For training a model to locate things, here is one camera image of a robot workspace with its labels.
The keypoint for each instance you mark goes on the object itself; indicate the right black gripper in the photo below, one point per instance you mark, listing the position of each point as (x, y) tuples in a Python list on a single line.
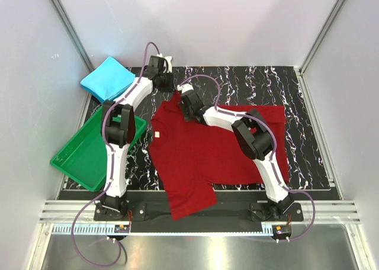
[(186, 118)]

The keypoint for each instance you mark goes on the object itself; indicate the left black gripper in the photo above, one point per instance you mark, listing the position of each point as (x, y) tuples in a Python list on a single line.
[(170, 87)]

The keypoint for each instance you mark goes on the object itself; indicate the red t shirt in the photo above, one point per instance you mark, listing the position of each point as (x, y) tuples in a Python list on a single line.
[(190, 157)]

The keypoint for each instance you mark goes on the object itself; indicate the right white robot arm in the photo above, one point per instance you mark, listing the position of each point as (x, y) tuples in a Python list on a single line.
[(257, 142)]

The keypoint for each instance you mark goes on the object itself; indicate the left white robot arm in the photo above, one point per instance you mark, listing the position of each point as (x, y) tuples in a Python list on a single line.
[(118, 129)]

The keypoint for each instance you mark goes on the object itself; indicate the folded light blue shirt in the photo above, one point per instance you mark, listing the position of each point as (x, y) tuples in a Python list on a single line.
[(108, 81)]

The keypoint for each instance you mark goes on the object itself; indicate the green plastic tray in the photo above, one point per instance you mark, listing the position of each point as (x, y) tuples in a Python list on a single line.
[(84, 157)]

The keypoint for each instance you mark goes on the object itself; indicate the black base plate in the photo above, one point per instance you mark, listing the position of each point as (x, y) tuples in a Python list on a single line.
[(227, 212)]

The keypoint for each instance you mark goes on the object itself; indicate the left aluminium frame post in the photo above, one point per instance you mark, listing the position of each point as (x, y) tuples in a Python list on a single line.
[(66, 22)]

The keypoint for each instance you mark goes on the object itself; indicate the aluminium frame post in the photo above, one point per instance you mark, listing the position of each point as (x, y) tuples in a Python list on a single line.
[(66, 22), (327, 25)]

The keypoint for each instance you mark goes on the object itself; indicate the white slotted cable duct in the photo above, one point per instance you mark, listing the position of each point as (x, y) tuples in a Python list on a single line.
[(264, 230)]

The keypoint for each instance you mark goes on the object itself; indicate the right aluminium frame post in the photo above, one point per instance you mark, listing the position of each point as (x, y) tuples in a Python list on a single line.
[(327, 25)]

